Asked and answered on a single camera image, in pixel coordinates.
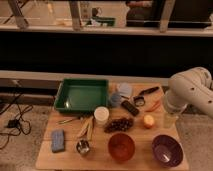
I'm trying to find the small metal cup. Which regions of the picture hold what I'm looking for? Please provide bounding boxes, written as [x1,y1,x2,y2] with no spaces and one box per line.
[76,139,90,155]

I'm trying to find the white plastic cup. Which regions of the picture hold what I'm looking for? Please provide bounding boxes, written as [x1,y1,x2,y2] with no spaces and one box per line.
[94,106,109,125]

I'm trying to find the yellow round fruit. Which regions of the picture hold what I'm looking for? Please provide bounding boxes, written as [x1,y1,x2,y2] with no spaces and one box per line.
[143,115,155,129]

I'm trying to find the orange carrot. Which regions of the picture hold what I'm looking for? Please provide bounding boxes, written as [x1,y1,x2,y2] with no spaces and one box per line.
[145,100,161,112]

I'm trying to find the orange plastic bowl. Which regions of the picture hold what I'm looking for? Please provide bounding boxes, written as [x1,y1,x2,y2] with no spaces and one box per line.
[108,133,135,162]

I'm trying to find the wooden table board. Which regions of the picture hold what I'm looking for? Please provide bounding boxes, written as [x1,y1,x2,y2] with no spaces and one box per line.
[36,89,189,171]

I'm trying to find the green plastic tray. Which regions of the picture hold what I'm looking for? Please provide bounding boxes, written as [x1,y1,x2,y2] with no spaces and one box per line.
[54,79,109,113]

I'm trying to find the small blue cup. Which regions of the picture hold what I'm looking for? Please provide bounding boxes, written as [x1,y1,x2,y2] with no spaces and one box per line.
[109,92,121,107]

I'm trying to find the blue sponge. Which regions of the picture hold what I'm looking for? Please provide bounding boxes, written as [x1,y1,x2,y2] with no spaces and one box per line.
[51,130,65,153]

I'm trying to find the bunch of dark grapes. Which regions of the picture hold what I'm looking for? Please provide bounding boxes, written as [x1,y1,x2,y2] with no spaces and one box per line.
[104,118,134,133]

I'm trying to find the yellow banana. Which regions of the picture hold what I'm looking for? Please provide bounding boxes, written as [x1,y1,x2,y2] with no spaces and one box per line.
[77,116,94,141]

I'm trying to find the green handled utensil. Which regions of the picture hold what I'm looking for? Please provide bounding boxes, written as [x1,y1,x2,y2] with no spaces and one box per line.
[57,117,83,125]

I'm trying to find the black remote control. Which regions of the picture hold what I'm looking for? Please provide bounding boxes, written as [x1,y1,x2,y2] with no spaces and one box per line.
[121,100,139,116]

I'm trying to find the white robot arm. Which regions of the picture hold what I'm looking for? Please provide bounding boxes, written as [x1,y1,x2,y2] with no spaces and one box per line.
[162,67,213,128]

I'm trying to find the purple plastic bowl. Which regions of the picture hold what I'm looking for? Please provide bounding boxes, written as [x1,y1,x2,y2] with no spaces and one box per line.
[152,134,183,167]

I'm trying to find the black floor cables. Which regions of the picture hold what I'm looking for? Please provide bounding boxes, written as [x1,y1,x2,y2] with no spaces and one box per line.
[0,93,34,150]

